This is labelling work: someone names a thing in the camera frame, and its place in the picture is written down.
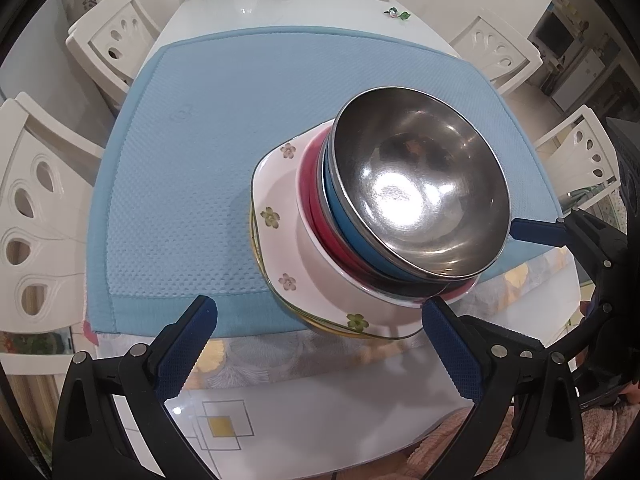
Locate magenta steel bowl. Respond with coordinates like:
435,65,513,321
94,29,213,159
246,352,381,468
296,122,448,297

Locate white chair near left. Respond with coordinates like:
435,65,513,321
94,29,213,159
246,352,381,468
1,92,104,334

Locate white chair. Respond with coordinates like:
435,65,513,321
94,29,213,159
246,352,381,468
65,0,160,110
450,9,542,96
534,105,620,210
1,92,104,334

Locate person right hand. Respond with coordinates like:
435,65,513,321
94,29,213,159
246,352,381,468
577,299,640,406

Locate pink polka dot bowl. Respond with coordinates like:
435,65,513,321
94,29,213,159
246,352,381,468
295,123,483,307

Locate white chair near right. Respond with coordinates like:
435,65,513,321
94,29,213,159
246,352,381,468
534,105,620,210

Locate white chair far right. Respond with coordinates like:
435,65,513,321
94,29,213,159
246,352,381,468
450,9,542,96

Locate blue steel bowl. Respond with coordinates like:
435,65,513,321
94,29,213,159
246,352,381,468
320,87,511,283

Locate round sunflower ceramic plate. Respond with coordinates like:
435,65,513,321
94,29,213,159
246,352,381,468
248,207,380,339

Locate blue textured table mat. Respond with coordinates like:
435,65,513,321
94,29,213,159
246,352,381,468
87,26,561,337

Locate green candy wrappers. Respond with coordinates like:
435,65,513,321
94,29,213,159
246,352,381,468
384,6,411,22

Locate white chair far left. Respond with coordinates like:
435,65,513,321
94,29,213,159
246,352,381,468
65,0,160,110

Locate square floral plate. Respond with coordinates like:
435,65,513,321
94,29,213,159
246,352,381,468
255,198,420,339
250,122,422,339

